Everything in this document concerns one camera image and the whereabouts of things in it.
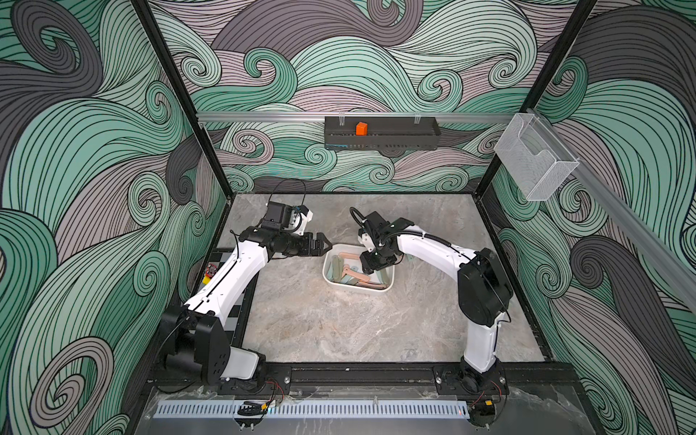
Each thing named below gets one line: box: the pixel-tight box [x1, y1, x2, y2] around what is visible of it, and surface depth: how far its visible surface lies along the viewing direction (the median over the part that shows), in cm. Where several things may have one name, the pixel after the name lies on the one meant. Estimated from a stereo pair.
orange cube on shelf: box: [355, 121, 369, 136], surface depth 92 cm
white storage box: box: [322, 242, 396, 293], surface depth 95 cm
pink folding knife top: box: [342, 268, 388, 290], surface depth 94 cm
